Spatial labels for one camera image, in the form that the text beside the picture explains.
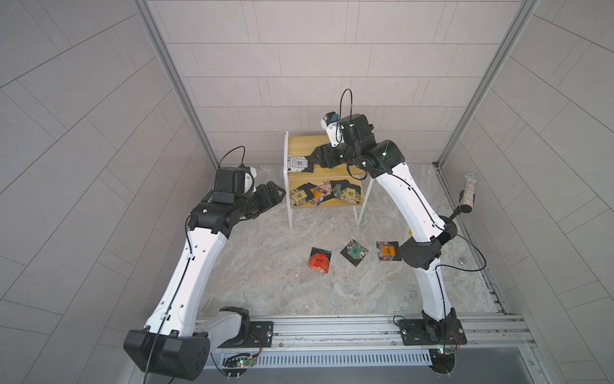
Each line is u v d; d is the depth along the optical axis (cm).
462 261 85
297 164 73
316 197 85
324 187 89
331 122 62
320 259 87
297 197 85
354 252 89
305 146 79
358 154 53
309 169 72
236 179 53
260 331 71
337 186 89
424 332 63
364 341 71
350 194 86
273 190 62
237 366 65
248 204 57
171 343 35
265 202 61
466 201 78
